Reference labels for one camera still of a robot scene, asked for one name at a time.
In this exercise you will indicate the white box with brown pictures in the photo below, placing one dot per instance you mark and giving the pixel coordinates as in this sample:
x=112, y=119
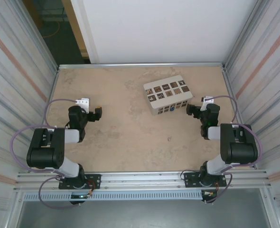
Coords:
x=168, y=95

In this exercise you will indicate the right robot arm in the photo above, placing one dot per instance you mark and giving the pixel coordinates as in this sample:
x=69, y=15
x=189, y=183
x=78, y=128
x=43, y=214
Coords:
x=239, y=149

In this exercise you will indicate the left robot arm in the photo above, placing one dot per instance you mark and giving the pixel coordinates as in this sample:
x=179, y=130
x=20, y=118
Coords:
x=45, y=154

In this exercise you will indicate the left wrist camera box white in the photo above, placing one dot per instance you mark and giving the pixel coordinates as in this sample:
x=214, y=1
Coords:
x=84, y=103

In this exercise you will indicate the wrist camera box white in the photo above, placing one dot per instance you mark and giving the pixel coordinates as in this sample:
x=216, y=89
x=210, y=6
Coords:
x=206, y=101
x=84, y=103

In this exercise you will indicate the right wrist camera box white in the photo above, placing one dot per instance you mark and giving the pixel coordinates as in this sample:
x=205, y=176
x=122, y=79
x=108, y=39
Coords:
x=206, y=101

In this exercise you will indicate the aluminium table edge rail short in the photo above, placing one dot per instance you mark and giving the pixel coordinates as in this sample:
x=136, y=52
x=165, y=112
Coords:
x=51, y=93
x=231, y=93

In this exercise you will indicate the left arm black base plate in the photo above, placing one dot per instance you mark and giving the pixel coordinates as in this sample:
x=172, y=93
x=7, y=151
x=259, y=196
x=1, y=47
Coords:
x=95, y=180

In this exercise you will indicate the aluminium table edge rail long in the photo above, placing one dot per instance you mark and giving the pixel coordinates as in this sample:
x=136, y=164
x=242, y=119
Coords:
x=142, y=65

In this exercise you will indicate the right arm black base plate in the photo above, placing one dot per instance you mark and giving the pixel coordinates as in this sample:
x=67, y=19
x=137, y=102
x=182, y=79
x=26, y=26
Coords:
x=191, y=178

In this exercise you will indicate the slanted aluminium frame post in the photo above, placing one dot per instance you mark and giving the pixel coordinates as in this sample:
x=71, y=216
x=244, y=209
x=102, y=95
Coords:
x=244, y=35
x=50, y=57

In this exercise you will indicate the wide aluminium mounting rail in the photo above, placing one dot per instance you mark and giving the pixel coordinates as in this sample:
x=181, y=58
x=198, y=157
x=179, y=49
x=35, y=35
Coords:
x=142, y=180

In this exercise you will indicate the brown wooden door frame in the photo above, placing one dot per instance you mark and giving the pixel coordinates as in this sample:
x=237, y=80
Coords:
x=74, y=26

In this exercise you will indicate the light wooden post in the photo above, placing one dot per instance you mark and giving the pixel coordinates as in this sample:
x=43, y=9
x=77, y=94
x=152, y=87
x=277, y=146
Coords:
x=36, y=14

